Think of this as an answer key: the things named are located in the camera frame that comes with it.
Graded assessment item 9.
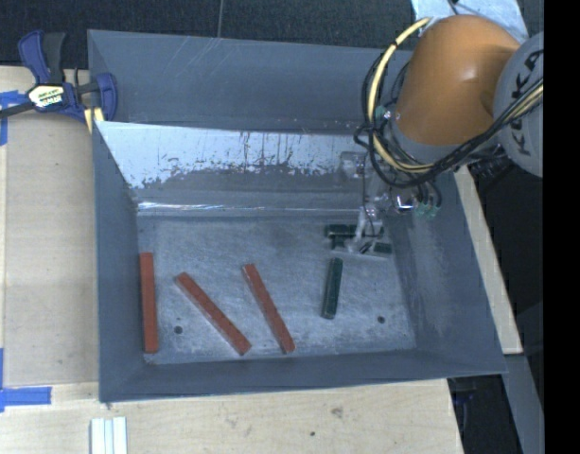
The grey metal bin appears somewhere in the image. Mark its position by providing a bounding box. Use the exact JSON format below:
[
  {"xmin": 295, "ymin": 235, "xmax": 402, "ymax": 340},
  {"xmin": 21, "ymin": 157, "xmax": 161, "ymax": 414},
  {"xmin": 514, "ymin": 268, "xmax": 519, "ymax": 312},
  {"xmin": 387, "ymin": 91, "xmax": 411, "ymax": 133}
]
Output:
[{"xmin": 86, "ymin": 28, "xmax": 510, "ymax": 404}]

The pale wood flat board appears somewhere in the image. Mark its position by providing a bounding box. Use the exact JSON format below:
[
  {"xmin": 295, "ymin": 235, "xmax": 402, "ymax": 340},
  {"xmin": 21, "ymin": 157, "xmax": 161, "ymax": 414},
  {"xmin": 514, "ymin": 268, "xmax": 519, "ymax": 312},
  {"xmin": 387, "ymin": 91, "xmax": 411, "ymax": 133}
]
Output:
[{"xmin": 3, "ymin": 110, "xmax": 101, "ymax": 389}]

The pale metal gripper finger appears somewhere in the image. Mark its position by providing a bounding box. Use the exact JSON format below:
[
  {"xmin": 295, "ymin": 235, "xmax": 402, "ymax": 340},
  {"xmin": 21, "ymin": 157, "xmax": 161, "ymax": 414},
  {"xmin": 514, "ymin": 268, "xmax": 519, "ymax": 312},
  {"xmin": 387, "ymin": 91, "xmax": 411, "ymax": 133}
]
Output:
[
  {"xmin": 352, "ymin": 205, "xmax": 379, "ymax": 242},
  {"xmin": 347, "ymin": 234, "xmax": 382, "ymax": 255}
]

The red-brown flat block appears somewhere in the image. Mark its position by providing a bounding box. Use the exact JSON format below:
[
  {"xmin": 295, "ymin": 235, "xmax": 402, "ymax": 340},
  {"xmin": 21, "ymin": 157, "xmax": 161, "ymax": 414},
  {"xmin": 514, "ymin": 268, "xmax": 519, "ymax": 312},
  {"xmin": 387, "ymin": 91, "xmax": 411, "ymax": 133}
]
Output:
[
  {"xmin": 173, "ymin": 271, "xmax": 254, "ymax": 358},
  {"xmin": 138, "ymin": 252, "xmax": 161, "ymax": 355},
  {"xmin": 240, "ymin": 262, "xmax": 297, "ymax": 356}
]

